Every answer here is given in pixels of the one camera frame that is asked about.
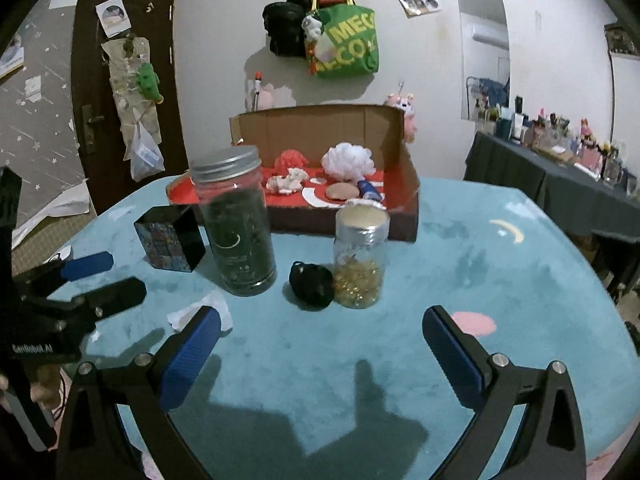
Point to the black scrunchie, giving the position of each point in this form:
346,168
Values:
311,284

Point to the white plastic bag on door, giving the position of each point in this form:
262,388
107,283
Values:
146,160

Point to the wall mirror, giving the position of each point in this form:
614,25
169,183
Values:
486,65

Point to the cardboard box red lining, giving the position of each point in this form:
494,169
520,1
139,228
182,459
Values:
315,158

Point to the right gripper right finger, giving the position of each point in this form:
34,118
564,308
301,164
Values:
549,443

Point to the tall jar dark contents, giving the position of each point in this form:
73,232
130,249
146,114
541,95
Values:
232,202

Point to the dark wooden door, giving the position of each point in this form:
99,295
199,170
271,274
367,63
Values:
111,40

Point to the black bag on wall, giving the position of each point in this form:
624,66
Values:
283,25

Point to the small jar golden capsules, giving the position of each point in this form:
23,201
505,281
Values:
361,234

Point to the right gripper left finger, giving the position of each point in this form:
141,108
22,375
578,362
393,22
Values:
94,443

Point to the red mesh pouf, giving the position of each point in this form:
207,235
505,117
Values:
287,160

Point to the dark cloth side table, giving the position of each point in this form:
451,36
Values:
576,203

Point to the green plush on door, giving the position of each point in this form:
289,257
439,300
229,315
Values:
149,83

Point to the cream fabric scrunchie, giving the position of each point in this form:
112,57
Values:
291,183

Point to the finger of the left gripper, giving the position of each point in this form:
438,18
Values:
67,270
103,302

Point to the person left hand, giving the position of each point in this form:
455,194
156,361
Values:
45,385

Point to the floral beauty cream tin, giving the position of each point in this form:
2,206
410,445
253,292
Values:
171,238

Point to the white mesh pouf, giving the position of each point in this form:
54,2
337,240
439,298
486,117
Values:
348,162

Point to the beige round powder puff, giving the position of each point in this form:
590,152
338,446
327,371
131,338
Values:
342,191

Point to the green tote bag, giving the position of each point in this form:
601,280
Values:
340,39

